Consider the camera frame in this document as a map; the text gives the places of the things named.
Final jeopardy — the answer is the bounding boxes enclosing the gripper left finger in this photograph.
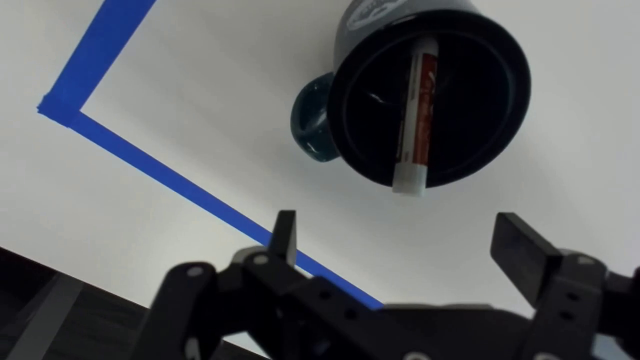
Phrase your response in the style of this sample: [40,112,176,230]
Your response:
[127,210,401,360]

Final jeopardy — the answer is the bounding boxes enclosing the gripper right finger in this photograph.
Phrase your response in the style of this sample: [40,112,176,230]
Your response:
[490,212,640,360]

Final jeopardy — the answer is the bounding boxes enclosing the red and white marker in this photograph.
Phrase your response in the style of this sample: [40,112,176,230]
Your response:
[391,36,440,195]

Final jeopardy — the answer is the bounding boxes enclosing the dark blue mug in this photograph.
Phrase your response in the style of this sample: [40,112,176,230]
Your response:
[290,0,532,189]

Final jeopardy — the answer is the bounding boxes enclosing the blue tape line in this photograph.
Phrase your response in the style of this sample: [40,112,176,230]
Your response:
[37,0,385,310]

